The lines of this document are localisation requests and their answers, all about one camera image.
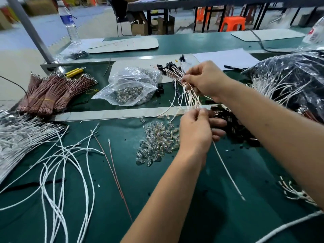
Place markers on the person's right hand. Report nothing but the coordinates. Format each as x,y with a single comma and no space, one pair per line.
210,78

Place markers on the person's left hand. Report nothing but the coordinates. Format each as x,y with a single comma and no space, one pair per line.
193,134

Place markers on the person's left middle finger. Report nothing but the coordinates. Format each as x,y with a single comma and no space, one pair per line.
218,122

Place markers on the person's right fingers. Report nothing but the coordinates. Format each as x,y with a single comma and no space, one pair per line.
191,77

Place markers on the person's left thumb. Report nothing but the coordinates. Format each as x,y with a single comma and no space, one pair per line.
203,113

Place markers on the person's left little finger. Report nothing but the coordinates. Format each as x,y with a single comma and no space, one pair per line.
215,138

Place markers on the person's left forearm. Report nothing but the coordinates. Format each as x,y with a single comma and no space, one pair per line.
169,199

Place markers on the person's right forearm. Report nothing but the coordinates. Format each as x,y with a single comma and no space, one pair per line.
273,131

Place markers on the pile of black connectors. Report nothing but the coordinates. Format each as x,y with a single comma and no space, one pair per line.
235,126

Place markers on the white paper sheet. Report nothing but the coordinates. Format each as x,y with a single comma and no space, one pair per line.
225,58

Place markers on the black pen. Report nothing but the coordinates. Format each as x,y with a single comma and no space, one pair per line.
234,68

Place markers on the pile of small glass bulbs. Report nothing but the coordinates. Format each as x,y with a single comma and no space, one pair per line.
160,141

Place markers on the orange plastic stool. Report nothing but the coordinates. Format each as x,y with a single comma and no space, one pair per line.
232,22
201,14

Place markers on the clear bag of glass bulbs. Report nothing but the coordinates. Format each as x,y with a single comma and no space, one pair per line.
129,91

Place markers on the cardboard boxes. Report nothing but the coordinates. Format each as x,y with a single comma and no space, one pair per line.
151,26

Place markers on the white rounded board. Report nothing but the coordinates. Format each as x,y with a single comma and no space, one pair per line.
268,34
124,45

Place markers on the dark work table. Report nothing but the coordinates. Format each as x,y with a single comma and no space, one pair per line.
202,2

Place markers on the black chair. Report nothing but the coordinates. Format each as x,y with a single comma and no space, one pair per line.
119,8

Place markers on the yellow rubber band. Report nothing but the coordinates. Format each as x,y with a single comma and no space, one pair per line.
92,91

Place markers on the clear plastic water bottle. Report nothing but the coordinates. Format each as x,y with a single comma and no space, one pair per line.
69,25

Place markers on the white plastic bag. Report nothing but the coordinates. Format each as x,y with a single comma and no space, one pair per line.
316,34

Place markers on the grey metal post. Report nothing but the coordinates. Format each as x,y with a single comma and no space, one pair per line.
30,30

